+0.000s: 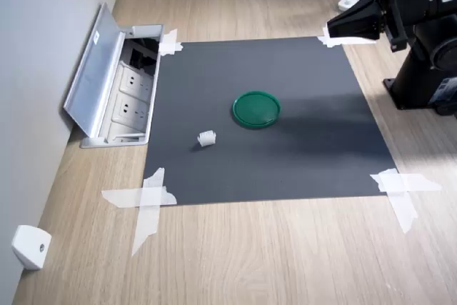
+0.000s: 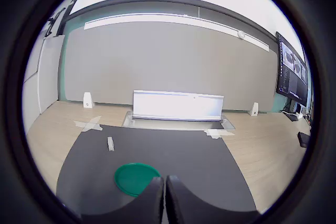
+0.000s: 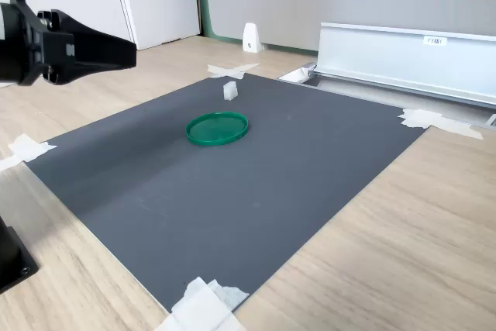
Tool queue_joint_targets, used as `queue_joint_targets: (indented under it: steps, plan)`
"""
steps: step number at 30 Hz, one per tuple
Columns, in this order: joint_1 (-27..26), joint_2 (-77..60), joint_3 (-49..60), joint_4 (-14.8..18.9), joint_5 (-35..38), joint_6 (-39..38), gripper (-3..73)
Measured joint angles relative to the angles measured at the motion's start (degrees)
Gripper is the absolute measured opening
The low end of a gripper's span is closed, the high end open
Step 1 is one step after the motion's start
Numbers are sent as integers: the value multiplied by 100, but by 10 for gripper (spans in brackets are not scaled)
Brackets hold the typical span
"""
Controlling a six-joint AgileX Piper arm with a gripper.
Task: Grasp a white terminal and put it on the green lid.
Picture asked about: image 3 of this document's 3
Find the small white plastic terminal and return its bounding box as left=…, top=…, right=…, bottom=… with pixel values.
left=222, top=80, right=238, bottom=102

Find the round green lid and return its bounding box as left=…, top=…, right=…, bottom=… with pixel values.
left=185, top=112, right=250, bottom=147

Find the white tape cross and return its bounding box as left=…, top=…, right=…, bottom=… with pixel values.
left=206, top=62, right=261, bottom=81
left=0, top=133, right=58, bottom=172
left=154, top=276, right=251, bottom=331
left=398, top=108, right=484, bottom=141

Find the dark grey mat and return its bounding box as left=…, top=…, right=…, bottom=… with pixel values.
left=25, top=72, right=431, bottom=313

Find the small white partition bracket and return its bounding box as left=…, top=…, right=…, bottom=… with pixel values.
left=242, top=22, right=263, bottom=53

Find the silver cable duct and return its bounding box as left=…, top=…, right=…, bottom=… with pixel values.
left=277, top=22, right=496, bottom=129

